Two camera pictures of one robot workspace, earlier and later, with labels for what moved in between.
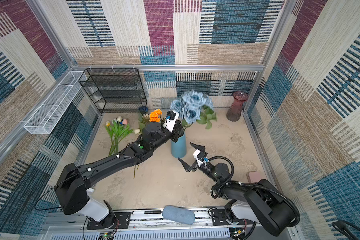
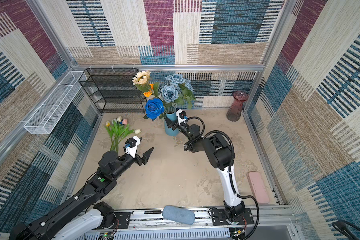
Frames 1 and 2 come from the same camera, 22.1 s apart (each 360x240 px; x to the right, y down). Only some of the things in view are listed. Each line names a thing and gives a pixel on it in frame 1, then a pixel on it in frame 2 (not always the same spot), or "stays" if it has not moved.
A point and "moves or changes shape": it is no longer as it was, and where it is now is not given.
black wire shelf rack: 114,90 stays
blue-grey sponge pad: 180,214 stays
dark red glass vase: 234,112 stays
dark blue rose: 143,109 -> 154,108
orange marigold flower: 154,115 -> 149,92
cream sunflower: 145,118 -> 142,78
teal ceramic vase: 178,149 moves or changes shape
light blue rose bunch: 194,105 -> 177,89
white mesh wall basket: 43,121 stays
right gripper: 188,168 -> 169,122
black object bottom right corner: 341,226 stays
